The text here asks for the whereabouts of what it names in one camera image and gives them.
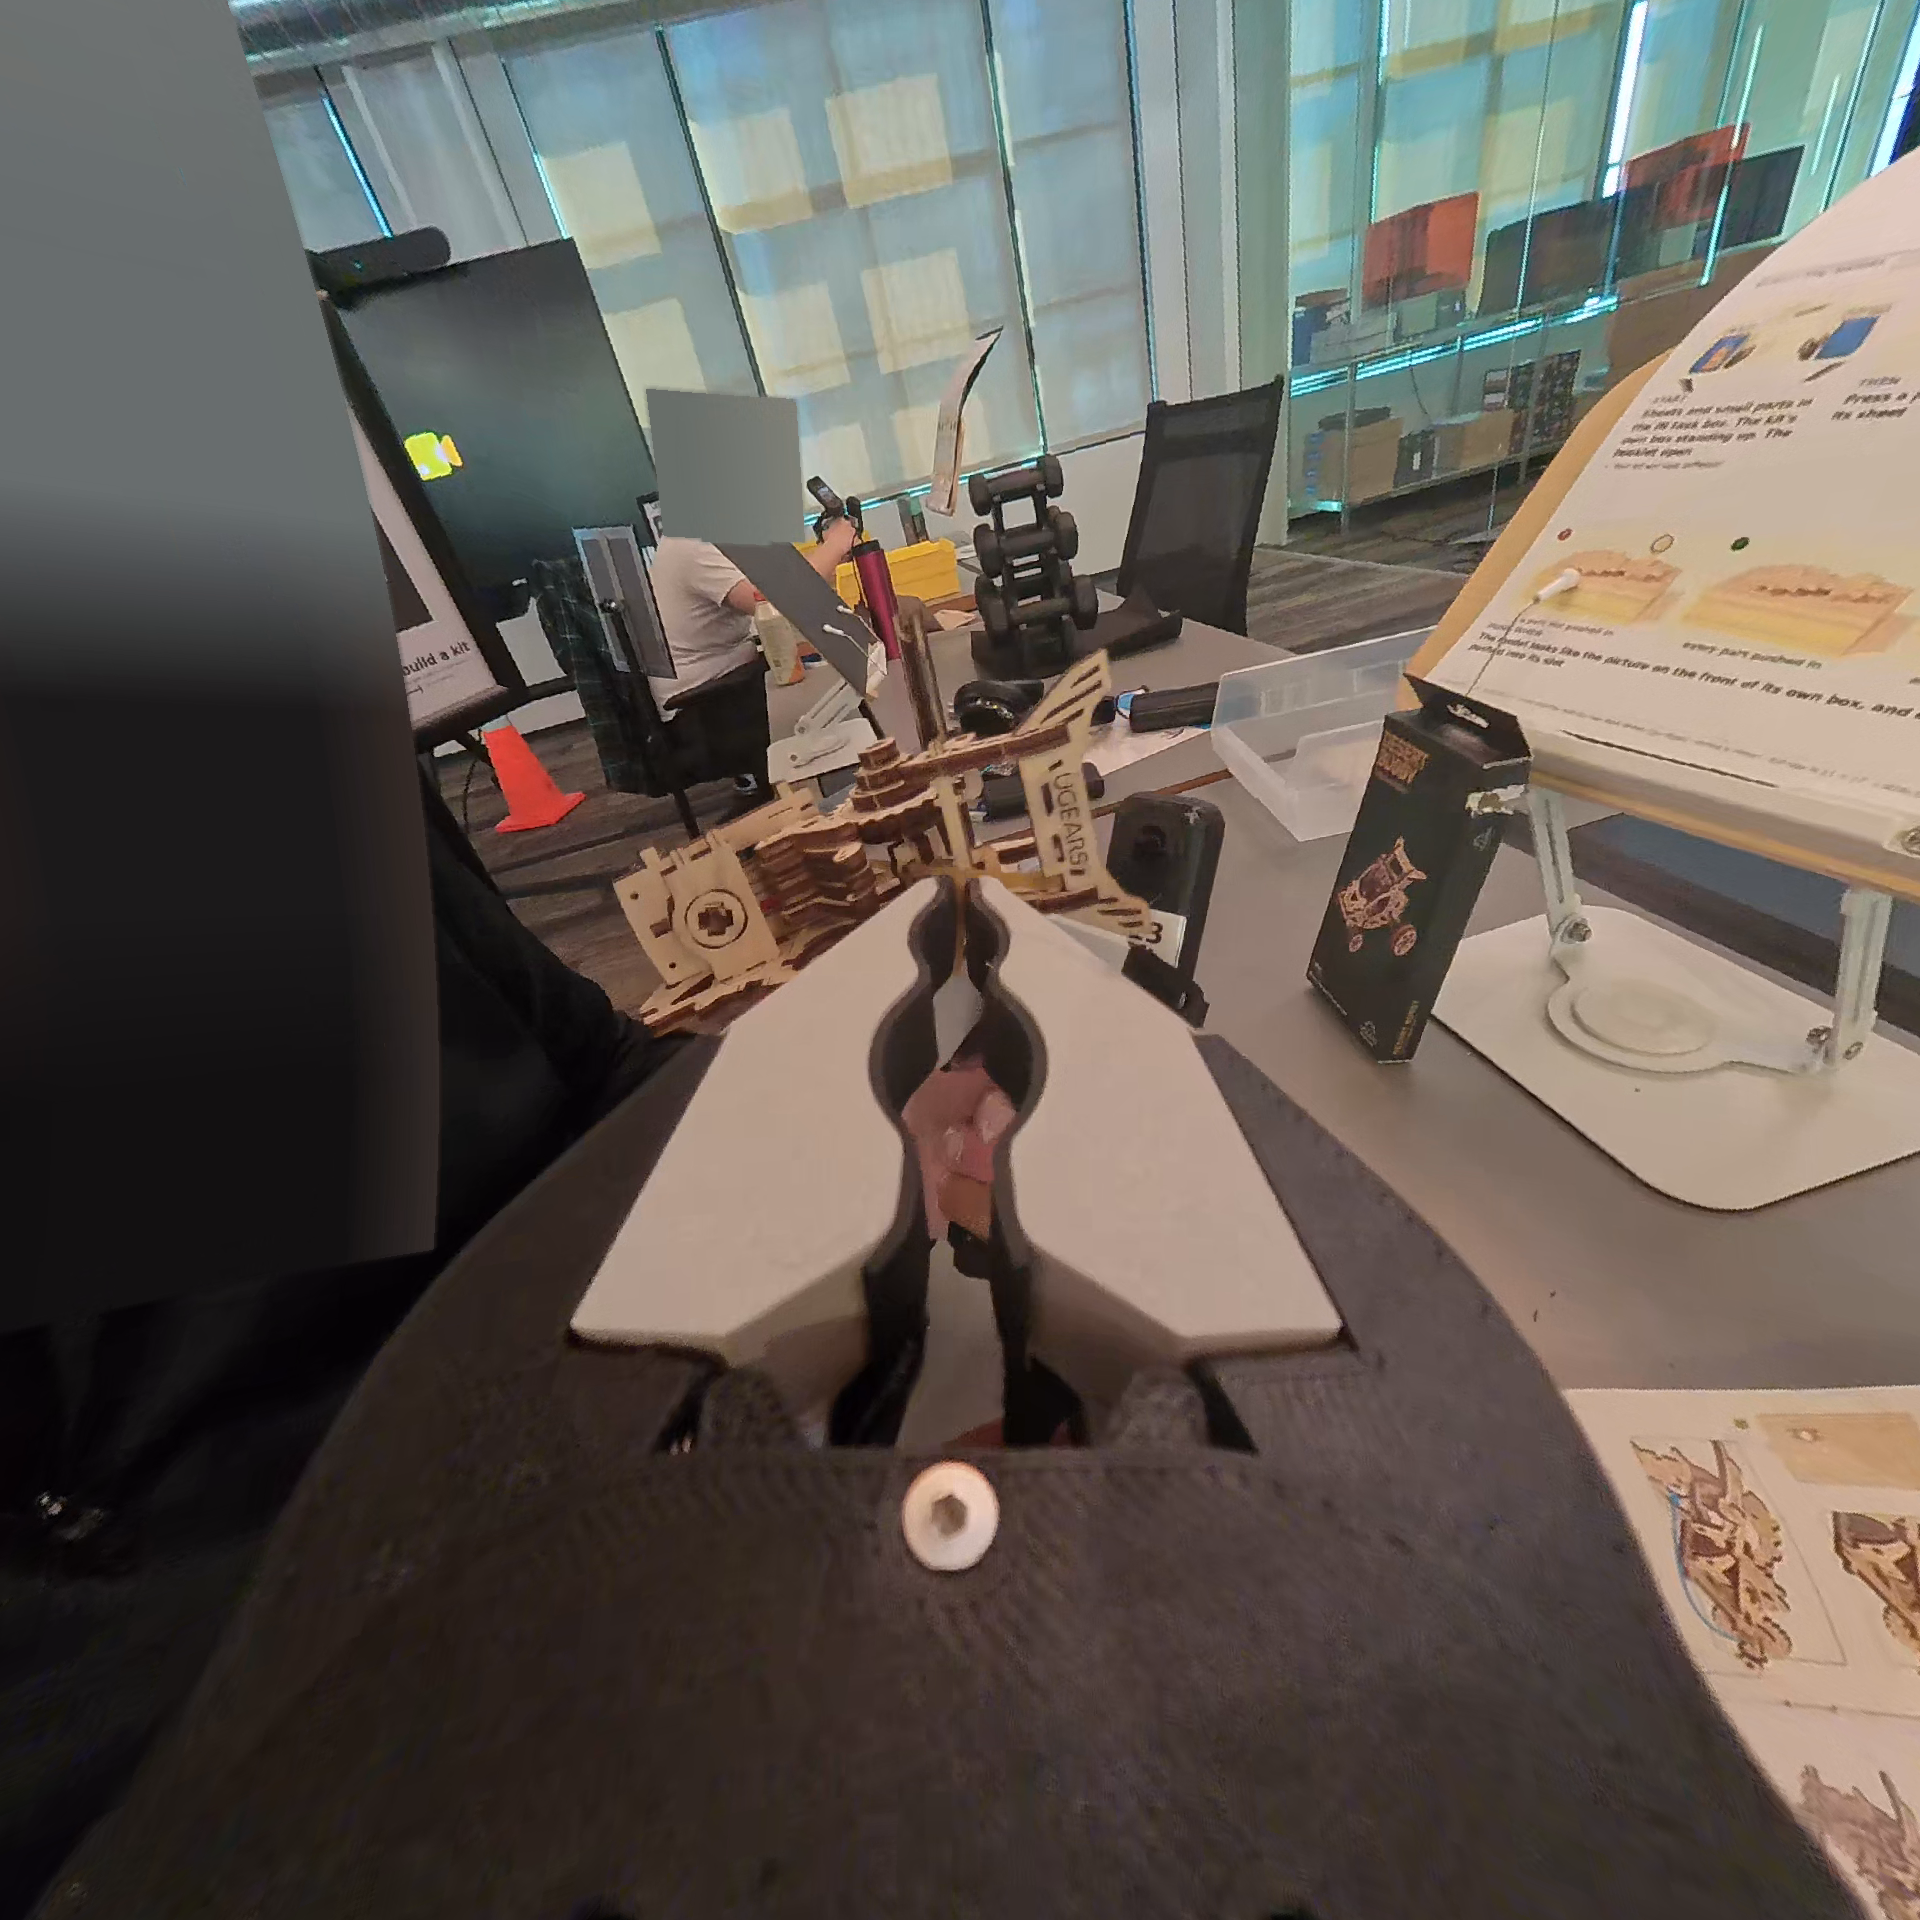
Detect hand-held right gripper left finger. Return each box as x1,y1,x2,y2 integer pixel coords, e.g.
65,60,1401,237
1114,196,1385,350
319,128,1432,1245
568,877,962,1448

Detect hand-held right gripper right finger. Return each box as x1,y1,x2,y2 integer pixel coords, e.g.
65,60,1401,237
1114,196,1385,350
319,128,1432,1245
960,877,1347,1445

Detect wooden model frame assembly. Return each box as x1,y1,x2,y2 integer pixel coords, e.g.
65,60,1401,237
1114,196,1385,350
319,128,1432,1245
613,647,1161,1040

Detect dark model kit box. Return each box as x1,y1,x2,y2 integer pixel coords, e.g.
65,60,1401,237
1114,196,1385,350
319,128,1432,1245
1305,704,1536,1068

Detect person's left hand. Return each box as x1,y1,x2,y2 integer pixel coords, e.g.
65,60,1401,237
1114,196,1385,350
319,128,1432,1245
907,1056,1023,1238

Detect clear plastic container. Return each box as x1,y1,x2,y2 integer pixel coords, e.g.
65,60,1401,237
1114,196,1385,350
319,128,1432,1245
1207,630,1449,841

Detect rack of black dumbbells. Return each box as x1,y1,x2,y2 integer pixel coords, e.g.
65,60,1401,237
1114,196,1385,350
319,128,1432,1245
964,455,1103,676

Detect black chair back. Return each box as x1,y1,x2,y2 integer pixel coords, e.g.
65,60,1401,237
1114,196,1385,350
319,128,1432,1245
1117,374,1289,640

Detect yellow storage bin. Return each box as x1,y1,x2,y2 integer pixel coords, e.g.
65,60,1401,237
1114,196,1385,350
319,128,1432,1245
796,537,962,616

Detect orange traffic cone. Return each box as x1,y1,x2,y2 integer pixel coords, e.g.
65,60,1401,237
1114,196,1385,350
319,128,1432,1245
491,719,589,837

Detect black office chair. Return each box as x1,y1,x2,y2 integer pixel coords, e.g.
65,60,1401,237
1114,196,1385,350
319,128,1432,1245
532,525,706,841

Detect open instruction booklet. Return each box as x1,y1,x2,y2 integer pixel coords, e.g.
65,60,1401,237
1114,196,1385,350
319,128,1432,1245
1560,1388,1920,1920

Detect black monitor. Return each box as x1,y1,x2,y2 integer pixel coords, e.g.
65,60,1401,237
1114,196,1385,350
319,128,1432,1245
307,230,663,600

